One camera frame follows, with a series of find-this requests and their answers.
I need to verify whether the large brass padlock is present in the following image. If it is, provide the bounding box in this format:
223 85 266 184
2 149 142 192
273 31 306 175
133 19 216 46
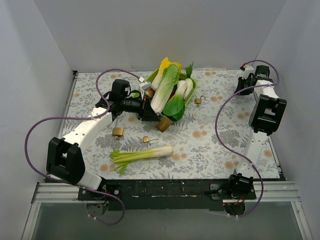
155 112 173 133
111 117 124 140

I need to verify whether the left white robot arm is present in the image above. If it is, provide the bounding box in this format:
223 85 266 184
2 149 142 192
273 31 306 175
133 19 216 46
46 79 160 200

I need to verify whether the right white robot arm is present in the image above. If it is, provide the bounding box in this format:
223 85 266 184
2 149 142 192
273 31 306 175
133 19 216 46
226 64 287 199

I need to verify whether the toy brown mushroom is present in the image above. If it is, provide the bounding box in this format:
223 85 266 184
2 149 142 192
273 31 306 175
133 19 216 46
144 88 155 99

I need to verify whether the small brass padlock open shackle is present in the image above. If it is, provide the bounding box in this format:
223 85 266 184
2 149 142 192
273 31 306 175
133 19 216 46
142 136 160 145

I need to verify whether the large toy napa cabbage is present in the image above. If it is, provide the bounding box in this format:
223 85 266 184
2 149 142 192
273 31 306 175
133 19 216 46
151 64 181 113

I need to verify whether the toy bok choy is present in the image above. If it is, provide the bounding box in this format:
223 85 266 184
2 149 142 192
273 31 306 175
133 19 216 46
175 78 194 101

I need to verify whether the small brass padlock far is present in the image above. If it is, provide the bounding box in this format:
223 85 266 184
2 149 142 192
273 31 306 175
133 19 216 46
194 95 206 105

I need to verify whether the toy celery stalk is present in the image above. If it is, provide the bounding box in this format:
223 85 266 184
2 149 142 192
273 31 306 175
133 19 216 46
109 145 174 176

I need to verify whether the green plastic basket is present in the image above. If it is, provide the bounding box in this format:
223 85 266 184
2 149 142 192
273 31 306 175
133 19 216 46
145 69 198 122

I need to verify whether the yellow toy cabbage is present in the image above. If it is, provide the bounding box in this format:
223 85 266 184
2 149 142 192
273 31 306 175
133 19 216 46
151 57 182 91

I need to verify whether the toy leafy green sprig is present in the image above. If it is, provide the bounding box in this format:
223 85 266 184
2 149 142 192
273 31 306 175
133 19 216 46
184 62 194 78

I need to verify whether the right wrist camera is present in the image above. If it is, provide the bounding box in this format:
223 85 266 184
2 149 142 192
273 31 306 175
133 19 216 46
240 64 255 79

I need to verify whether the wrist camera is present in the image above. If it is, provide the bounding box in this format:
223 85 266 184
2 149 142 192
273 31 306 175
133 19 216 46
240 64 255 79
139 81 152 95

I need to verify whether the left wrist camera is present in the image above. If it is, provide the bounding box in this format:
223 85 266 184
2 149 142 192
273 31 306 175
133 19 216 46
139 81 152 95

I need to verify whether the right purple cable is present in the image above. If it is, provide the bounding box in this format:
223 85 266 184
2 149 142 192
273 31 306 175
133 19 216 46
214 59 280 218

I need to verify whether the purple cable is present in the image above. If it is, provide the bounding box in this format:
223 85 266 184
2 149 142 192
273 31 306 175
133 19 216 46
214 59 280 218
24 68 146 225

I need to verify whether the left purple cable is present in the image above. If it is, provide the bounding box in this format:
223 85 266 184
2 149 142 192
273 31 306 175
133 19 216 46
24 68 146 225

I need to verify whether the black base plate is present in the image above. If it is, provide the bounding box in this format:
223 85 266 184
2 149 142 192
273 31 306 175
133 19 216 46
76 179 257 211

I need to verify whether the aluminium frame rail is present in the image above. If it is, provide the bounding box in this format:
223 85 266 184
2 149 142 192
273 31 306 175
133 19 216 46
21 182 83 240

